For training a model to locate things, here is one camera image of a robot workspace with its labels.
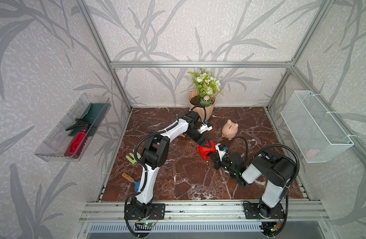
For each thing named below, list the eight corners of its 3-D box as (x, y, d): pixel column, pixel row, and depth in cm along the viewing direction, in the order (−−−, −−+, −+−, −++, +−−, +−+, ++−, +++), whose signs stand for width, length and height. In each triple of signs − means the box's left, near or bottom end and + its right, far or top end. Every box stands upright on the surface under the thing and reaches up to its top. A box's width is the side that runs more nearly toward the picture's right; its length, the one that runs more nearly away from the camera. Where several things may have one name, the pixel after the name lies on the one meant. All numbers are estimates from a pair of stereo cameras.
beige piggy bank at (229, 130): (219, 137, 105) (221, 127, 97) (226, 128, 110) (229, 119, 102) (229, 143, 102) (232, 134, 94) (236, 134, 107) (240, 125, 98)
